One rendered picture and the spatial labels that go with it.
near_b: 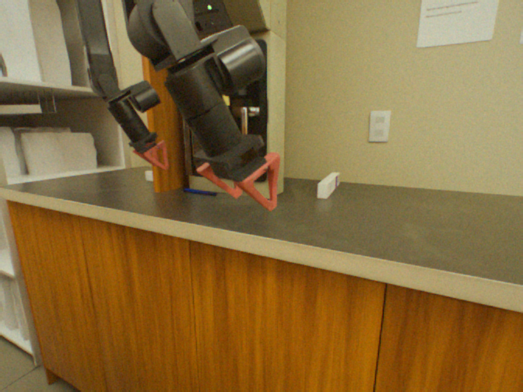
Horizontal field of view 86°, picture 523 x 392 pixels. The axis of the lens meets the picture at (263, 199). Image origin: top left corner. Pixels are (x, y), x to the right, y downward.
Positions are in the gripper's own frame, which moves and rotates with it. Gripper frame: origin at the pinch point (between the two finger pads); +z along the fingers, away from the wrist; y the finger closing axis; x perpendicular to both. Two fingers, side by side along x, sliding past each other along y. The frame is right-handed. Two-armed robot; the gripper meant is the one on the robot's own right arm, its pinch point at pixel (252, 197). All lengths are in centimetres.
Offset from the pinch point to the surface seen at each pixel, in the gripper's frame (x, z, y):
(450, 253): -20.7, 24.1, -17.0
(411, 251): -16.4, 21.6, -12.8
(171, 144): -10, 0, 65
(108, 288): 34, 26, 59
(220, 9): -34, -27, 40
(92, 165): 14, 4, 158
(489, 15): -102, 6, 5
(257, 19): -39, -22, 33
